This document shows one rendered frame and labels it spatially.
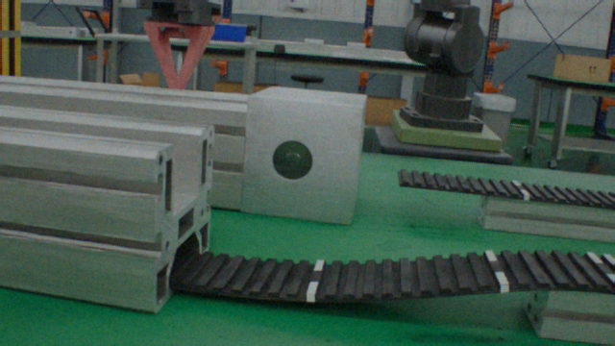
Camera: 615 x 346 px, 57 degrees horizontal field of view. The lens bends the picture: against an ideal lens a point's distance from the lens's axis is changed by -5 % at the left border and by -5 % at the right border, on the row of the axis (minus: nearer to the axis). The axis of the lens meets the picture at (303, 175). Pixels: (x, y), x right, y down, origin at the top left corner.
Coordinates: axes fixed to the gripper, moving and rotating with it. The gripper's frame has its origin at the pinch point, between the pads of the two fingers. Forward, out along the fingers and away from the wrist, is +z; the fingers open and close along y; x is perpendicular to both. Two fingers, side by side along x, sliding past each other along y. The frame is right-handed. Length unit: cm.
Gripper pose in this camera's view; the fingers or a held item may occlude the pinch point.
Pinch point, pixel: (177, 83)
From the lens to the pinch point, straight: 66.8
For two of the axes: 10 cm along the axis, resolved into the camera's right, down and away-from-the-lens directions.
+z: -0.9, 9.7, 2.3
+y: -1.3, 2.1, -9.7
